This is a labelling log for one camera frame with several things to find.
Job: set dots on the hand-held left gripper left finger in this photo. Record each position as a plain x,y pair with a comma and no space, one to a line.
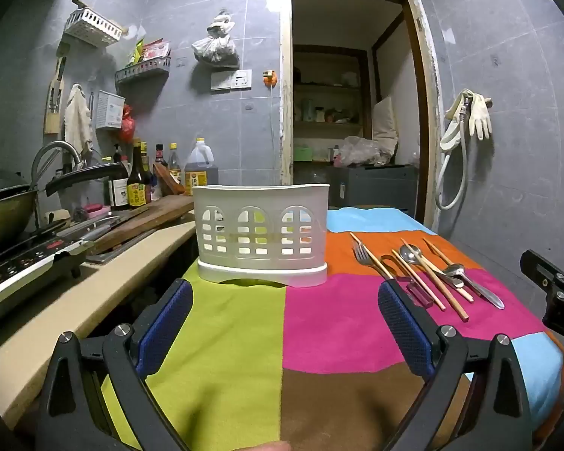
167,324

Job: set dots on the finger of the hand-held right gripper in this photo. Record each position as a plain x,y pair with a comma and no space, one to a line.
545,272

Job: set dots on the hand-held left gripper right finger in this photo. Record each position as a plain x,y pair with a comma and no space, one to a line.
404,333

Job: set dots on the wooden chopstick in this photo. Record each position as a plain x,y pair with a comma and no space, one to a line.
434,249
433,268
356,238
456,309

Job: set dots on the silver table knife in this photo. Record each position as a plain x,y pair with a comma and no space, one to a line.
486,293

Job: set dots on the silver spoon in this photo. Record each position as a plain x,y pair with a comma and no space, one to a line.
455,270

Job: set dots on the white plastic utensil basket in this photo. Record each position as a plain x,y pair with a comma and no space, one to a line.
263,197

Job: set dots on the colourful patchwork cloth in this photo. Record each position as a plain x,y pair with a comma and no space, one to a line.
333,324

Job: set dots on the wooden cutting board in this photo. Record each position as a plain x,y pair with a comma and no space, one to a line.
155,216

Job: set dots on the kitchen cleaver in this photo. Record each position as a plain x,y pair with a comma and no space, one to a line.
89,228

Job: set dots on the pink sponge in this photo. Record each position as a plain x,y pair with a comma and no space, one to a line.
97,210

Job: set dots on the dark bottle white label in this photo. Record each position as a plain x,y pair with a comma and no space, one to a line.
117,195

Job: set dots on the soy sauce bottle yellow label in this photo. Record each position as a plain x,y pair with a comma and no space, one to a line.
138,188

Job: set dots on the brown wooden spatula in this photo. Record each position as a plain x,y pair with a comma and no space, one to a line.
167,178

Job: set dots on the grey cabinet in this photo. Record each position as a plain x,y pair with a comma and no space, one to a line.
376,188

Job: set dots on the induction stove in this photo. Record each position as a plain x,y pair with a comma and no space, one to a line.
23,268

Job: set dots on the large cooking wine jug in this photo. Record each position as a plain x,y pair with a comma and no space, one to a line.
199,169

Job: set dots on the yellow capped bottle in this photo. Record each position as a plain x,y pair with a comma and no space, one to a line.
174,162

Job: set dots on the cream rubber gloves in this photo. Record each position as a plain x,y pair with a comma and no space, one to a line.
480,115

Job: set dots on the small dark sauce bottle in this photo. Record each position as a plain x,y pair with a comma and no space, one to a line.
160,155

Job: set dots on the clear plastic bag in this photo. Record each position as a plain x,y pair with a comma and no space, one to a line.
362,150

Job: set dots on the red plastic bag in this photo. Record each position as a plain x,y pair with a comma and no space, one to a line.
128,124

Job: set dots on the green box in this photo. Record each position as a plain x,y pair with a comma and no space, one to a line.
303,154

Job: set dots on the metal faucet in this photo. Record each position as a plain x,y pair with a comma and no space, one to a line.
51,150

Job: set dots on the beige pillow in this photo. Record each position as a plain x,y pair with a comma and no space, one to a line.
385,124

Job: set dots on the beige dish towel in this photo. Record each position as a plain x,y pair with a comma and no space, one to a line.
77,120

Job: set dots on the wooden knife holder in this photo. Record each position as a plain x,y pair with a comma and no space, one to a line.
54,103

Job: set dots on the storage room shelf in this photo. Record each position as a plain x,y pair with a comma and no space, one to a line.
329,87

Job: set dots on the seasoning packets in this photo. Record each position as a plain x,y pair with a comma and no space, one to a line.
152,50

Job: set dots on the hanging plastic bag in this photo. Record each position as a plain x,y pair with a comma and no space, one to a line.
215,44

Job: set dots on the white wall box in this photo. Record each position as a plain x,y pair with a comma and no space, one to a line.
109,110

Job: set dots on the grey wall plate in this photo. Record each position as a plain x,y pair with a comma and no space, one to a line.
221,81

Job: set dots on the wooden door frame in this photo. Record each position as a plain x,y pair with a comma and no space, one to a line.
285,103

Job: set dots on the grey wall basket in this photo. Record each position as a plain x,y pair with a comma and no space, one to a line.
143,69

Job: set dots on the white wall socket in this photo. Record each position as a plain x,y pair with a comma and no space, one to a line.
242,79

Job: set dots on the orange wall hook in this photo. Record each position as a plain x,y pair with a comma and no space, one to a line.
270,77

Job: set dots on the white wall basket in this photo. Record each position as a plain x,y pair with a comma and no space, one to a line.
94,26

